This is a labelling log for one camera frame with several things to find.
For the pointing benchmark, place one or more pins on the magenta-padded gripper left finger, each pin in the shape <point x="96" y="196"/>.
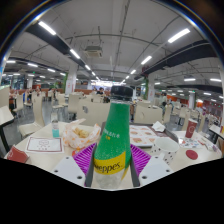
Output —
<point x="70" y="170"/>

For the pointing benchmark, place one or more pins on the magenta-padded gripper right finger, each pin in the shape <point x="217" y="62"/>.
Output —
<point x="154" y="170"/>

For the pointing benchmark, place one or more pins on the green drink bottle black cap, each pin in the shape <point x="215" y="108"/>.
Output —
<point x="111" y="143"/>

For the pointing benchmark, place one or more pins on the red sauce packet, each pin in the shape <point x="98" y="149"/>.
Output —
<point x="73" y="153"/>

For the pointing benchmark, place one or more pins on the white polka-dot mug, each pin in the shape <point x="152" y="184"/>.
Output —
<point x="165" y="150"/>

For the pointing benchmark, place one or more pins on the clear bag with food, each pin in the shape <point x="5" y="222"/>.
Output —
<point x="80" y="135"/>

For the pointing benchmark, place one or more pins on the printed paper tray liner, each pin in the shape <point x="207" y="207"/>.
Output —
<point x="143" y="135"/>

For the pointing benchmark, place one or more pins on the white printed paper card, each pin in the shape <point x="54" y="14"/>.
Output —
<point x="44" y="144"/>

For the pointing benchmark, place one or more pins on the flat round red coaster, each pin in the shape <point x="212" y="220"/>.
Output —
<point x="192" y="154"/>

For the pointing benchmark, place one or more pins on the white paper napkin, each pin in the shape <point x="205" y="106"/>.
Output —
<point x="158" y="126"/>

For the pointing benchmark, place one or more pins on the small clear sanitizer bottle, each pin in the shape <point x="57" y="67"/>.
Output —
<point x="55" y="128"/>

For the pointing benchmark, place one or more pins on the colourful sticker sheet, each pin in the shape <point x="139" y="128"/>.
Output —
<point x="190" y="143"/>

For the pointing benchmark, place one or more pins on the red paper cup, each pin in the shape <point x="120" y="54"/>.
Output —
<point x="191" y="129"/>

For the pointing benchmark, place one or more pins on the red paper booklet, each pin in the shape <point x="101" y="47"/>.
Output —
<point x="16" y="155"/>

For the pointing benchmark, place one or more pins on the group of beige chairs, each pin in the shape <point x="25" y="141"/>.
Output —
<point x="91" y="113"/>

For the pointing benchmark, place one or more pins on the beige table with dark edge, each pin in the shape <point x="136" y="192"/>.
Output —
<point x="216" y="130"/>
<point x="5" y="116"/>

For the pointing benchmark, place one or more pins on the person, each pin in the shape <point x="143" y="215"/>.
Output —
<point x="100" y="91"/>

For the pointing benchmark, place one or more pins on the ceiling air conditioner unit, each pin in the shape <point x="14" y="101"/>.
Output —
<point x="93" y="52"/>

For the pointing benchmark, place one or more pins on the group of ceiling lights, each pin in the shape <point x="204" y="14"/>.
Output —
<point x="179" y="35"/>

